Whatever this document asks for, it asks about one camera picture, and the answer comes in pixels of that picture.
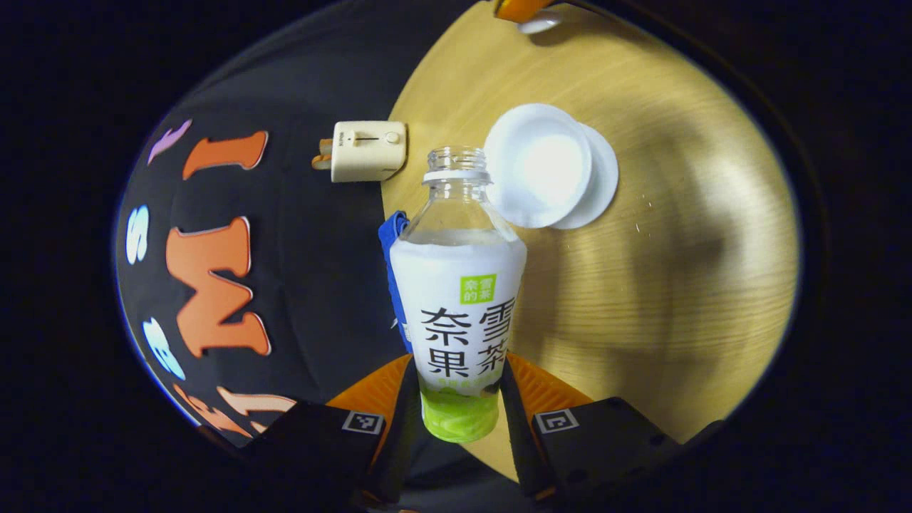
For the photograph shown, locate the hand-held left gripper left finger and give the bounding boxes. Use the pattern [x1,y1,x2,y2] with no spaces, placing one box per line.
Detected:
[242,354,421,510]

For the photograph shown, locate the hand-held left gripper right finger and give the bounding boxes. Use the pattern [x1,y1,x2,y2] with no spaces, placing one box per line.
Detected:
[499,353,685,503]

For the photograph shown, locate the white teacup lid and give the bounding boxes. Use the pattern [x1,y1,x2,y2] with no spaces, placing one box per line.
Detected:
[517,9,565,35]

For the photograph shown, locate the clear water bottle green label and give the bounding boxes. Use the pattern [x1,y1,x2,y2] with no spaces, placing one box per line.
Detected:
[388,146,529,444]

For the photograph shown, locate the white teacup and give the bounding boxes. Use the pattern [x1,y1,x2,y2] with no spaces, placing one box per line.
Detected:
[483,103,594,229]

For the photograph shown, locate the black backdrop cloth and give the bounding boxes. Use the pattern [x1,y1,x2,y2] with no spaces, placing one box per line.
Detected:
[113,0,499,492]

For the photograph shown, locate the white saucer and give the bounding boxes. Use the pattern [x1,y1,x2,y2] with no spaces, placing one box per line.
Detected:
[552,123,620,230]

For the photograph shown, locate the blue folded towel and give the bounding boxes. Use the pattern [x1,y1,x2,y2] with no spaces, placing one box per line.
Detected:
[378,210,414,355]

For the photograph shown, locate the white toaster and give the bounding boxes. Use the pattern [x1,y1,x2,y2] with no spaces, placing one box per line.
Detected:
[331,120,408,183]

